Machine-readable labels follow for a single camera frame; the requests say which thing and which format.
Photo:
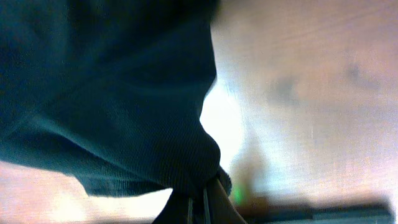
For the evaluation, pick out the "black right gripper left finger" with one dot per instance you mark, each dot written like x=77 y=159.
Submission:
x=177 y=210

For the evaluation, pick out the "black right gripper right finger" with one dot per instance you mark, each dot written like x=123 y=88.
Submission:
x=218 y=209

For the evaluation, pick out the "black t-shirt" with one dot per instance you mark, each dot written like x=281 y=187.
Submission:
x=110 y=92

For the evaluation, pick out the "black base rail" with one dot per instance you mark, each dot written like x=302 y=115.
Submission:
x=371 y=211

